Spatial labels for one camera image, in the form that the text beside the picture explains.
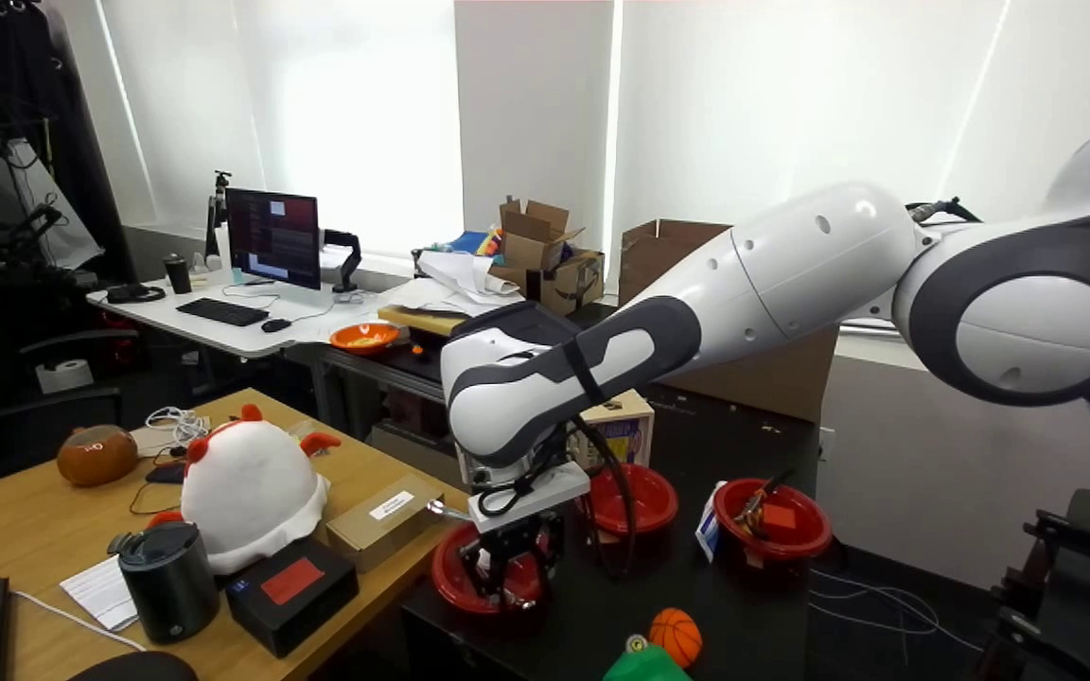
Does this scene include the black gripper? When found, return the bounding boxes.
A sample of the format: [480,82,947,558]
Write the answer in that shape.
[471,509,564,605]

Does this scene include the red plastic bowl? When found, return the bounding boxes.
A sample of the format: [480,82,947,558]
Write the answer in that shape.
[429,521,561,620]
[710,471,837,568]
[577,465,680,546]

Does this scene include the silver plastic fork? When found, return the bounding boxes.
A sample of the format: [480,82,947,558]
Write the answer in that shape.
[419,495,471,524]

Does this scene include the flat brown cardboard box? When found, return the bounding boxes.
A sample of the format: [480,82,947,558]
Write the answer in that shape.
[316,471,449,572]

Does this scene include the green toy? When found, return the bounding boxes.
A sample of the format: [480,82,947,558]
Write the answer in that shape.
[598,630,696,681]

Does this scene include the orange ball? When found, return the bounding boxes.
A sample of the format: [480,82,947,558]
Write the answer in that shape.
[642,605,709,674]

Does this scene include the wooden shape sorter box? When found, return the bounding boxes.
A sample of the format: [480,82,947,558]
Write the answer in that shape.
[574,388,657,471]

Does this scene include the blue white card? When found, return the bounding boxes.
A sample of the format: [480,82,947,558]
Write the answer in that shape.
[694,489,734,568]

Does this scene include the black box red label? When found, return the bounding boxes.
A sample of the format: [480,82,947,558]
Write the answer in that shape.
[222,534,358,663]

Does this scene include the black stick tool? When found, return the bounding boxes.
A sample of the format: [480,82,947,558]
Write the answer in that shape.
[731,471,796,531]

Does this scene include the red square block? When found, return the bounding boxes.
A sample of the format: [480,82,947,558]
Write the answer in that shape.
[758,498,801,536]

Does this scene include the yellow flat box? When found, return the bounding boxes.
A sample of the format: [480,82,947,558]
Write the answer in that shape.
[374,302,466,340]

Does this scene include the white plush toy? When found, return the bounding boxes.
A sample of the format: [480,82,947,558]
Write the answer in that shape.
[143,402,344,577]

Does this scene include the orange dish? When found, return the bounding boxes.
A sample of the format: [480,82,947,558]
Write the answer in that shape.
[326,321,410,360]

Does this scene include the white paper pile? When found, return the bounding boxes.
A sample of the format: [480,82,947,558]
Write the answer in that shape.
[413,247,521,319]

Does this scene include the large cardboard box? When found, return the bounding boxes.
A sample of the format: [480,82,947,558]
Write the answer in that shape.
[615,215,840,426]

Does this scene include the small open cardboard box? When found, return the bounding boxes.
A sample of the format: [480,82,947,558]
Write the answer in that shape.
[492,196,610,319]

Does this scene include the black cylinder speaker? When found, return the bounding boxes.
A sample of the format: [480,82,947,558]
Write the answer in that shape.
[112,521,222,645]

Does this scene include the clear plastic container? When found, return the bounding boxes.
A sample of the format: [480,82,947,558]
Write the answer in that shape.
[140,403,200,459]

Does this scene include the white paper sheet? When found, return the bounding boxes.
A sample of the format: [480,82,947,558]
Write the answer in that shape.
[56,553,140,637]

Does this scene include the white desk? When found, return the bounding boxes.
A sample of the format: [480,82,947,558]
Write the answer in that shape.
[84,265,445,365]

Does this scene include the computer monitor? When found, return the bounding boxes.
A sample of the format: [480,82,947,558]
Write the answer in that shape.
[222,184,326,294]

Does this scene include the brown football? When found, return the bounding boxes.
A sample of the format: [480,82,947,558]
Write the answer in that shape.
[54,425,143,492]

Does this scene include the black cup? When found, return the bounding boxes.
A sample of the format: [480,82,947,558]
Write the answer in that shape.
[164,249,198,299]

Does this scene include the black headset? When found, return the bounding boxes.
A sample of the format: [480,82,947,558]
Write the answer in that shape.
[101,280,171,305]

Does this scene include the tissue box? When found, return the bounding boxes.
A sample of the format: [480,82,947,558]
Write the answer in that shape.
[34,355,98,396]

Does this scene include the wooden desk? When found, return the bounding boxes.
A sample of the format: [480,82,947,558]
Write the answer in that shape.
[0,386,487,681]

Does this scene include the black office chair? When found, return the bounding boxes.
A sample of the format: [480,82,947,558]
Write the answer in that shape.
[0,321,133,498]

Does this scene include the black red cart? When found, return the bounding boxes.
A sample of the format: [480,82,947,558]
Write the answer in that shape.
[982,489,1090,681]

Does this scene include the hanging dark clothes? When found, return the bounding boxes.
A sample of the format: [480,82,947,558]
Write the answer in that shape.
[0,0,140,294]

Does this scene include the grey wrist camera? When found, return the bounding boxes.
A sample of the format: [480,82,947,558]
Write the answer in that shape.
[466,459,593,536]

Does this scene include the floor cables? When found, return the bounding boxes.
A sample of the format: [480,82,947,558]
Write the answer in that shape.
[806,563,993,657]

